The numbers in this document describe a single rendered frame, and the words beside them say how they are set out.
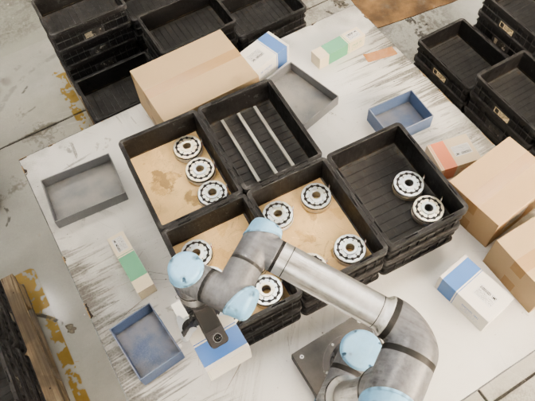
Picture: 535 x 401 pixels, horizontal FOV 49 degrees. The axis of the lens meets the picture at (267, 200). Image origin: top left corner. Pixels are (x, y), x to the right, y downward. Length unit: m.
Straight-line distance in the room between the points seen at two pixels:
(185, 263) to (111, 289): 0.90
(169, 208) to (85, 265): 0.37
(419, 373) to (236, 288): 0.40
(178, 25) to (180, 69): 0.81
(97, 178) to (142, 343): 0.68
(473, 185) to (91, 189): 1.38
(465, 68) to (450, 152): 1.06
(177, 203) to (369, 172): 0.67
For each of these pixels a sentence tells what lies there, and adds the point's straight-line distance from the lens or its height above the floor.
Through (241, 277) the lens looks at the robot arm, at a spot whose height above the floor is 1.44.
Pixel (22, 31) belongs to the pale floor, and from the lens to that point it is 4.11.
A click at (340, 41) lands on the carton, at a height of 0.76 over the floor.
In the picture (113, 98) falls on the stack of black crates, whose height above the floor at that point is 0.27.
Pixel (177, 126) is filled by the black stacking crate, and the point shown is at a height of 0.90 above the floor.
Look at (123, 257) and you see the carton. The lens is 2.06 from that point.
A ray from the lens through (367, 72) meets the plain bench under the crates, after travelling 2.54.
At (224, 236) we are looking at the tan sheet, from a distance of 1.94.
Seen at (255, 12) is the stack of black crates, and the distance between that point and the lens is 3.27.
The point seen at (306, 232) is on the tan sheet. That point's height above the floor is 0.83.
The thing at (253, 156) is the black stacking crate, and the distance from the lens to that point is 2.10.
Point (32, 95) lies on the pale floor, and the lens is 3.70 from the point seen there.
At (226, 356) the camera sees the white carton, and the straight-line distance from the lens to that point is 1.48.
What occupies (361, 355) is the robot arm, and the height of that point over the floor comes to 0.98.
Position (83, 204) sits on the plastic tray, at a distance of 2.28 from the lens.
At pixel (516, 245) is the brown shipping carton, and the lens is 2.01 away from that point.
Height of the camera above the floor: 2.55
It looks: 60 degrees down
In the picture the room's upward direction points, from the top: 5 degrees counter-clockwise
